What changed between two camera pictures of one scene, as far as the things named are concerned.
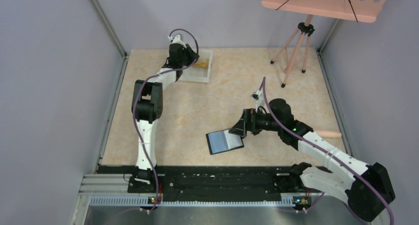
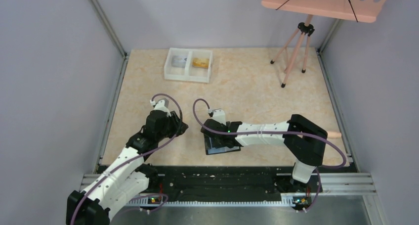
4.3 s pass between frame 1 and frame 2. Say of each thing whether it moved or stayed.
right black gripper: moved
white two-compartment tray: stayed
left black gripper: moved
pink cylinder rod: stayed
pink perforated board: stayed
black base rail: stayed
